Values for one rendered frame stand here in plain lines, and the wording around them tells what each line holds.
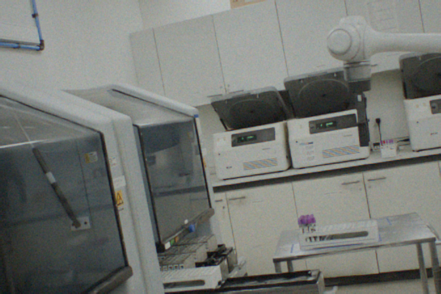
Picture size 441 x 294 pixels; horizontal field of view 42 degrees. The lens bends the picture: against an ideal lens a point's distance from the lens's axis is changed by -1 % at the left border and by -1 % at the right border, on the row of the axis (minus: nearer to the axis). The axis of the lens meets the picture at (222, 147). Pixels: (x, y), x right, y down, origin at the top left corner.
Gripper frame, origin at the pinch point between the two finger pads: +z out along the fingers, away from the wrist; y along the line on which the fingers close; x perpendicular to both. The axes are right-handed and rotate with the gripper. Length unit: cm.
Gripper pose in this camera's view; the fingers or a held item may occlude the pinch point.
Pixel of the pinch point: (364, 140)
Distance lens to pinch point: 197.5
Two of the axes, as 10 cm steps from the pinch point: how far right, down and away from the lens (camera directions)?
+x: -9.5, 0.9, 2.8
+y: 2.7, -1.2, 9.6
